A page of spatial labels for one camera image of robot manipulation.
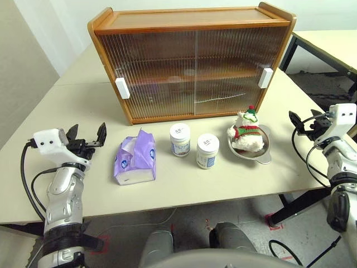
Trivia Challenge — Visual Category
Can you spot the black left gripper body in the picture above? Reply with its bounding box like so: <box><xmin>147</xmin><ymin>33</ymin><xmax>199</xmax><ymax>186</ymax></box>
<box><xmin>65</xmin><ymin>137</ymin><xmax>98</xmax><ymax>163</ymax></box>

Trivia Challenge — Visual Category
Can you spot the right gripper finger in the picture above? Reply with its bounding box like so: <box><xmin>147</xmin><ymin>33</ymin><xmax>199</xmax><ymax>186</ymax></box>
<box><xmin>288</xmin><ymin>111</ymin><xmax>305</xmax><ymax>135</ymax></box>
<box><xmin>311</xmin><ymin>109</ymin><xmax>326</xmax><ymax>122</ymax></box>

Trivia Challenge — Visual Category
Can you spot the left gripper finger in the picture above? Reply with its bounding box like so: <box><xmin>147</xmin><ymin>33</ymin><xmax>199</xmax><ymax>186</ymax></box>
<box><xmin>86</xmin><ymin>122</ymin><xmax>108</xmax><ymax>148</ymax></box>
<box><xmin>66</xmin><ymin>124</ymin><xmax>80</xmax><ymax>140</ymax></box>

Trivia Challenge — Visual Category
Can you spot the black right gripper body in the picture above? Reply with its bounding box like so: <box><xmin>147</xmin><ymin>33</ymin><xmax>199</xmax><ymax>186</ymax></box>
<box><xmin>305</xmin><ymin>116</ymin><xmax>339</xmax><ymax>146</ymax></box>

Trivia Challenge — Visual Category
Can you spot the purple tissue pack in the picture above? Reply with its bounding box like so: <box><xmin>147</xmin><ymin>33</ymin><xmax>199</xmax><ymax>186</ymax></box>
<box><xmin>112</xmin><ymin>128</ymin><xmax>157</xmax><ymax>186</ymax></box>

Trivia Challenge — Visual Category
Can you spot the white plush toy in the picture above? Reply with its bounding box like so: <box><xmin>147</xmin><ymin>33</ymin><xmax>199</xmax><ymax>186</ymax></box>
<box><xmin>227</xmin><ymin>105</ymin><xmax>265</xmax><ymax>153</ymax></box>

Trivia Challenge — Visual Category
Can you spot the white door handle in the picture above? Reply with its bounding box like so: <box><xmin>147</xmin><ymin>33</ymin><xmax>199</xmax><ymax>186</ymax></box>
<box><xmin>115</xmin><ymin>77</ymin><xmax>131</xmax><ymax>99</ymax></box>
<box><xmin>258</xmin><ymin>68</ymin><xmax>273</xmax><ymax>89</ymax></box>

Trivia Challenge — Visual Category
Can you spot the white jar blue label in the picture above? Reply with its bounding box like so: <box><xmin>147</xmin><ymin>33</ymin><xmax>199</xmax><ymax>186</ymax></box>
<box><xmin>170</xmin><ymin>123</ymin><xmax>192</xmax><ymax>158</ymax></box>
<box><xmin>196</xmin><ymin>133</ymin><xmax>219</xmax><ymax>170</ymax></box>

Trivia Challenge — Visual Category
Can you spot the ribbed clear sliding door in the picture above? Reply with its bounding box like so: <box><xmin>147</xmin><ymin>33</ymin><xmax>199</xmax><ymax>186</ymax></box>
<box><xmin>193</xmin><ymin>26</ymin><xmax>290</xmax><ymax>116</ymax></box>
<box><xmin>97</xmin><ymin>29</ymin><xmax>199</xmax><ymax>120</ymax></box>

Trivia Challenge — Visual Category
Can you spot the wooden cabinet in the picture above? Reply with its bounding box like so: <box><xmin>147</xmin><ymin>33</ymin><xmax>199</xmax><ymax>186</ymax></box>
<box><xmin>87</xmin><ymin>1</ymin><xmax>297</xmax><ymax>126</ymax></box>

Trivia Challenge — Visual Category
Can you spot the black table leg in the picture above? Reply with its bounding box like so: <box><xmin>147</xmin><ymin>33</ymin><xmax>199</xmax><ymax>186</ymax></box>
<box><xmin>269</xmin><ymin>192</ymin><xmax>331</xmax><ymax>227</ymax></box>

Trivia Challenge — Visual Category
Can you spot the red floor tape marker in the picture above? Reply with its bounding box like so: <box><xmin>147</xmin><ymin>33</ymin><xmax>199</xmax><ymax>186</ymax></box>
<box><xmin>90</xmin><ymin>236</ymin><xmax>109</xmax><ymax>253</ymax></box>
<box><xmin>264</xmin><ymin>213</ymin><xmax>284</xmax><ymax>231</ymax></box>

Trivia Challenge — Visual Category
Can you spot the grey rounded left robot leg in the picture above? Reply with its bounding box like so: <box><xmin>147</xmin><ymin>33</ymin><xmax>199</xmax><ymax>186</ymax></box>
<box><xmin>138</xmin><ymin>228</ymin><xmax>175</xmax><ymax>268</ymax></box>

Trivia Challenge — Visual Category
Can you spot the grey rounded robot leg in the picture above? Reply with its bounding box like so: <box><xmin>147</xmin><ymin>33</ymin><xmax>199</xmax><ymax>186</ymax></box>
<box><xmin>138</xmin><ymin>228</ymin><xmax>175</xmax><ymax>268</ymax></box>
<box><xmin>209</xmin><ymin>222</ymin><xmax>257</xmax><ymax>252</ymax></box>

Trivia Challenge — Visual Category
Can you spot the grey rounded right robot leg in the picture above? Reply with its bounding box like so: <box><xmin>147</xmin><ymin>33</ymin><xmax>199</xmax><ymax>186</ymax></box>
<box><xmin>209</xmin><ymin>222</ymin><xmax>257</xmax><ymax>252</ymax></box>

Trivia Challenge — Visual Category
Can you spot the grey robot torso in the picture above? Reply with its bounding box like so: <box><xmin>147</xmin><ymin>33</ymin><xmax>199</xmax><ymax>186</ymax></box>
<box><xmin>156</xmin><ymin>248</ymin><xmax>302</xmax><ymax>268</ymax></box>

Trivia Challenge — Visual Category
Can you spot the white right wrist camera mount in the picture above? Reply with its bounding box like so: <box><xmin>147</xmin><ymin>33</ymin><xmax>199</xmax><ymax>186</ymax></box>
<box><xmin>324</xmin><ymin>103</ymin><xmax>357</xmax><ymax>140</ymax></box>

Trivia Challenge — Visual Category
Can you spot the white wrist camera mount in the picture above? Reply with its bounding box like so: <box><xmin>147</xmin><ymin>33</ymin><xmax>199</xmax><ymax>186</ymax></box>
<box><xmin>32</xmin><ymin>128</ymin><xmax>93</xmax><ymax>171</ymax></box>
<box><xmin>324</xmin><ymin>103</ymin><xmax>357</xmax><ymax>140</ymax></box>

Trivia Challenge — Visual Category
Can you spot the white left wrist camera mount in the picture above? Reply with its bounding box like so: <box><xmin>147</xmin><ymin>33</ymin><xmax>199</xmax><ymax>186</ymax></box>
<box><xmin>32</xmin><ymin>128</ymin><xmax>93</xmax><ymax>171</ymax></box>

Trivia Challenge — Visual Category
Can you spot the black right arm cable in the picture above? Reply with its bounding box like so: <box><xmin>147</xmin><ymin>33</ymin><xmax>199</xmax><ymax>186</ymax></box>
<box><xmin>292</xmin><ymin>113</ymin><xmax>335</xmax><ymax>190</ymax></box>

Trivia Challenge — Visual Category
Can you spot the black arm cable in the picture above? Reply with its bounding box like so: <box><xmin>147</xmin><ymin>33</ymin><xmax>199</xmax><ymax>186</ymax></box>
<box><xmin>292</xmin><ymin>113</ymin><xmax>335</xmax><ymax>190</ymax></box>
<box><xmin>21</xmin><ymin>141</ymin><xmax>56</xmax><ymax>221</ymax></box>

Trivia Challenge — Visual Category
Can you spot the steel bowl with handles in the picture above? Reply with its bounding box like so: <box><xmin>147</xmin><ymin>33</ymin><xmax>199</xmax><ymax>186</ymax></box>
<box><xmin>226</xmin><ymin>125</ymin><xmax>272</xmax><ymax>165</ymax></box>

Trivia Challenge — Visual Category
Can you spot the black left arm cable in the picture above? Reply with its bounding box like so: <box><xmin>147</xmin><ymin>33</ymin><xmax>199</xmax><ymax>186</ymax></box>
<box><xmin>21</xmin><ymin>141</ymin><xmax>56</xmax><ymax>221</ymax></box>

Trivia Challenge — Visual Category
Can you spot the beige table black frame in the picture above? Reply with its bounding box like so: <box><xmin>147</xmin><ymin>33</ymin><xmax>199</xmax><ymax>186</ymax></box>
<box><xmin>278</xmin><ymin>30</ymin><xmax>357</xmax><ymax>95</ymax></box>

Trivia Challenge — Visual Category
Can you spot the white floor cable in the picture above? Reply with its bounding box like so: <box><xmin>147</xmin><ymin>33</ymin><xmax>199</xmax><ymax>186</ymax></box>
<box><xmin>91</xmin><ymin>208</ymin><xmax>178</xmax><ymax>238</ymax></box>

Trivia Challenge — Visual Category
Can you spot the black floor cable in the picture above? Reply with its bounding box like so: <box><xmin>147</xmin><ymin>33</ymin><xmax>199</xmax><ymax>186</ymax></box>
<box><xmin>268</xmin><ymin>236</ymin><xmax>342</xmax><ymax>266</ymax></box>

